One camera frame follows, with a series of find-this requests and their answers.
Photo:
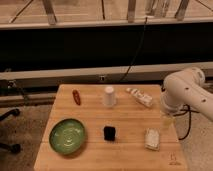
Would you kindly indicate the pale yellow suction gripper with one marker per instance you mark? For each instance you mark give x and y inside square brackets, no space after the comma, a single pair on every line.
[167,121]

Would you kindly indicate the white ceramic cup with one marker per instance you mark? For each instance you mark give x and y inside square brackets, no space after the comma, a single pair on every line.
[109,98]

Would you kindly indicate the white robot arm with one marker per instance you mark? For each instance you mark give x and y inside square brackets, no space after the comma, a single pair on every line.
[186,87]

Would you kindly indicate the black eraser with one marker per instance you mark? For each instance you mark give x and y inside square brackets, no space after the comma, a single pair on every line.
[109,133]

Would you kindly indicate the red chili pepper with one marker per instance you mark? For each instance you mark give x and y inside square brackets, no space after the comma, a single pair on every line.
[76,97]

